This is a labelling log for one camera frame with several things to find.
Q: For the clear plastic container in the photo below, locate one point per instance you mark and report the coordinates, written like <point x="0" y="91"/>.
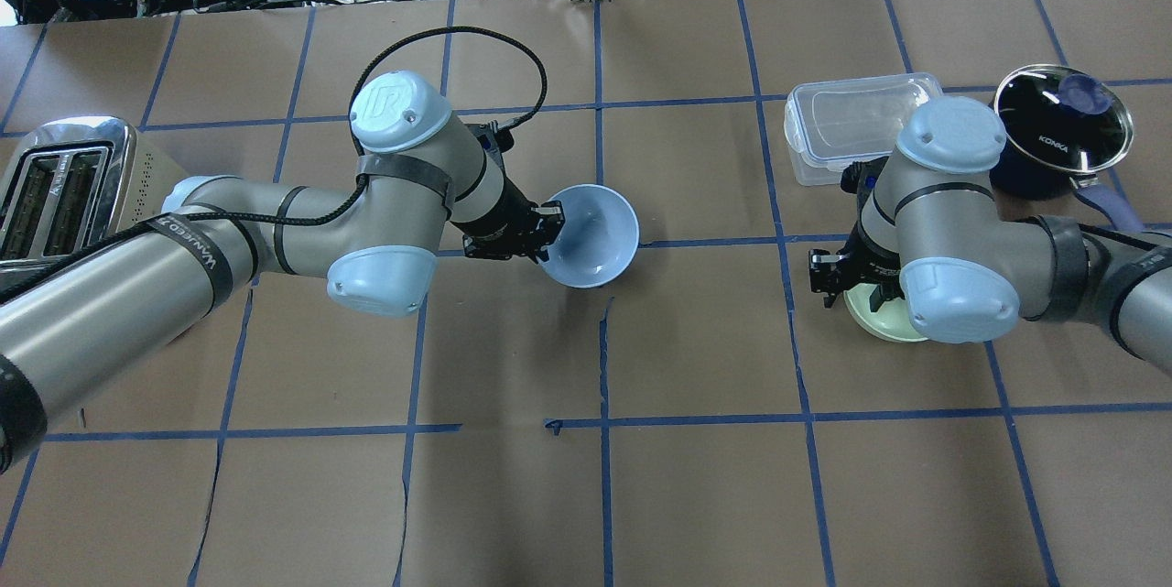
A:
<point x="830" y="125"/>

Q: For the cream chrome toaster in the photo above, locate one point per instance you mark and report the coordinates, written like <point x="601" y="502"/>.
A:
<point x="74" y="181"/>

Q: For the green bowl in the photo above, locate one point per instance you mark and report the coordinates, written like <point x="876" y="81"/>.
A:
<point x="889" y="324"/>

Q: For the glass saucepan lid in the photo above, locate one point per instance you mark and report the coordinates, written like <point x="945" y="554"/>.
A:
<point x="1063" y="119"/>

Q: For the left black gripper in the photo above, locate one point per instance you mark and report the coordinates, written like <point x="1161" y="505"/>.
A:
<point x="503" y="222"/>

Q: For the blue bowl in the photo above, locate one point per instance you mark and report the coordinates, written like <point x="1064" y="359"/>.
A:
<point x="598" y="240"/>

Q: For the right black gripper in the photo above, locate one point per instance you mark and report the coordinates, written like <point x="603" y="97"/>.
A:
<point x="870" y="266"/>

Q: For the dark blue saucepan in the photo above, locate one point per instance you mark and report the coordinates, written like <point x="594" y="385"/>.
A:
<point x="1021" y="175"/>

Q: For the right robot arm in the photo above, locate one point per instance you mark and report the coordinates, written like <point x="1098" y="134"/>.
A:
<point x="928" y="231"/>

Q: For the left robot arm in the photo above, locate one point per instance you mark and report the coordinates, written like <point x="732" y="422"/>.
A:
<point x="70" y="328"/>

